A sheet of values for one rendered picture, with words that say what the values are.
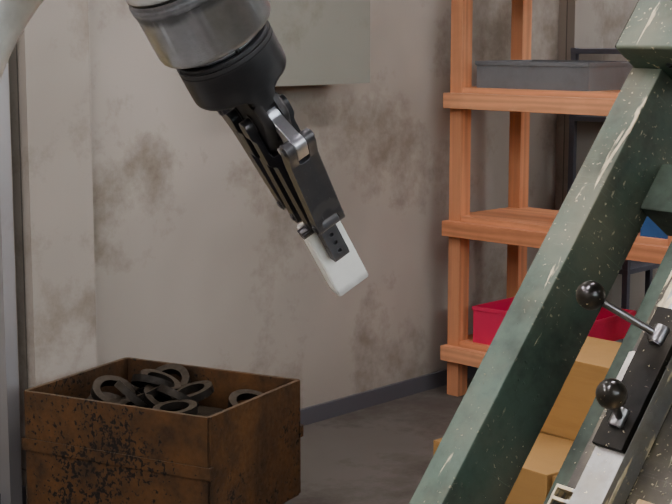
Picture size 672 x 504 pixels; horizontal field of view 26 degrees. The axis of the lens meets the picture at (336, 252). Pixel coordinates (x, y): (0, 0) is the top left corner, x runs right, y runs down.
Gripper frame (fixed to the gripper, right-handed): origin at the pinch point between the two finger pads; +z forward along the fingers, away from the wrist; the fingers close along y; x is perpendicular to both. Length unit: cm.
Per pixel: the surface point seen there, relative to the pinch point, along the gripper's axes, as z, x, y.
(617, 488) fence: 71, -25, 28
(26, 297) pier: 201, 12, 414
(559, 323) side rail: 68, -38, 56
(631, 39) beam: 46, -72, 70
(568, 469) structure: 79, -25, 43
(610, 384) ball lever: 55, -29, 27
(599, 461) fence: 69, -25, 32
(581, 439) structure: 77, -29, 45
